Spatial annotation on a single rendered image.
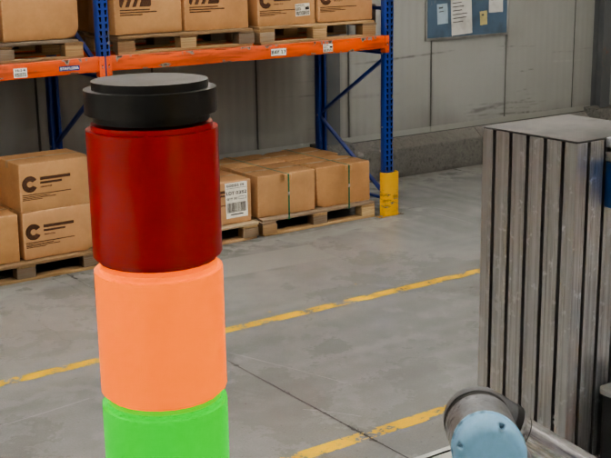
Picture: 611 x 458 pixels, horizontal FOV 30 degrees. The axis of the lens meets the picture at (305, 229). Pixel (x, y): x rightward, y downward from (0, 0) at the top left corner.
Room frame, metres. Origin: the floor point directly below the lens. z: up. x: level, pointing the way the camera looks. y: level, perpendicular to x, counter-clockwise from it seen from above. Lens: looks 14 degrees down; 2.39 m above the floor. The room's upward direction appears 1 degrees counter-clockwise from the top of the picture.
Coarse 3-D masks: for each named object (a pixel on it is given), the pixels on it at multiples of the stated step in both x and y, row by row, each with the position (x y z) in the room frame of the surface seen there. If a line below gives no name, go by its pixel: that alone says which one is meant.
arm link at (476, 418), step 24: (456, 408) 1.79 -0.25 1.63; (480, 408) 1.75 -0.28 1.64; (504, 408) 1.77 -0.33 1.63; (456, 432) 1.72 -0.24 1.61; (480, 432) 1.69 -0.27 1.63; (504, 432) 1.68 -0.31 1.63; (456, 456) 1.69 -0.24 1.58; (480, 456) 1.68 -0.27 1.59; (504, 456) 1.68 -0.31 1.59; (528, 456) 1.72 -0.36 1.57
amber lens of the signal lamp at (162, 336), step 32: (96, 288) 0.42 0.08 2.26; (128, 288) 0.40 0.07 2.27; (160, 288) 0.40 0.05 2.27; (192, 288) 0.41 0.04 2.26; (128, 320) 0.40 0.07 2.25; (160, 320) 0.40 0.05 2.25; (192, 320) 0.41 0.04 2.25; (224, 320) 0.43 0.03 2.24; (128, 352) 0.41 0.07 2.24; (160, 352) 0.40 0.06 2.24; (192, 352) 0.41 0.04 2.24; (224, 352) 0.42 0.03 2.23; (128, 384) 0.41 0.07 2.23; (160, 384) 0.40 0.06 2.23; (192, 384) 0.41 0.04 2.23; (224, 384) 0.42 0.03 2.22
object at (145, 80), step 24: (96, 96) 0.41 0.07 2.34; (120, 96) 0.40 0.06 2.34; (144, 96) 0.40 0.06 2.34; (168, 96) 0.41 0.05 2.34; (192, 96) 0.41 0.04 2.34; (216, 96) 0.43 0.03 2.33; (96, 120) 0.42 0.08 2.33; (120, 120) 0.40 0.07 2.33; (144, 120) 0.40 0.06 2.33; (168, 120) 0.41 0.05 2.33; (192, 120) 0.41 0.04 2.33
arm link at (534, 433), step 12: (456, 396) 1.82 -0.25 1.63; (504, 396) 1.87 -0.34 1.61; (516, 408) 1.86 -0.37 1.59; (444, 420) 1.85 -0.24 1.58; (516, 420) 1.84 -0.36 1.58; (528, 420) 1.87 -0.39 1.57; (528, 432) 1.85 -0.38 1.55; (540, 432) 1.86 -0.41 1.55; (552, 432) 1.88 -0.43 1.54; (528, 444) 1.84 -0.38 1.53; (540, 444) 1.84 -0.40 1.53; (552, 444) 1.85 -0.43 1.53; (564, 444) 1.86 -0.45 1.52; (540, 456) 1.84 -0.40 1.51; (552, 456) 1.84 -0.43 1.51; (564, 456) 1.84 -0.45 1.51; (576, 456) 1.85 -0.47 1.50; (588, 456) 1.86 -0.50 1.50
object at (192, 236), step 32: (96, 128) 0.41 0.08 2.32; (128, 128) 0.41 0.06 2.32; (160, 128) 0.41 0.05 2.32; (192, 128) 0.41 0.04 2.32; (96, 160) 0.41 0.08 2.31; (128, 160) 0.40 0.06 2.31; (160, 160) 0.40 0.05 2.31; (192, 160) 0.41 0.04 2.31; (96, 192) 0.41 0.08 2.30; (128, 192) 0.40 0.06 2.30; (160, 192) 0.40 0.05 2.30; (192, 192) 0.41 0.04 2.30; (96, 224) 0.41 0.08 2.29; (128, 224) 0.40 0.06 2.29; (160, 224) 0.40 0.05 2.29; (192, 224) 0.41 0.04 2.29; (96, 256) 0.42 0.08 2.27; (128, 256) 0.40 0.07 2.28; (160, 256) 0.40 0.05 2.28; (192, 256) 0.41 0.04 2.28
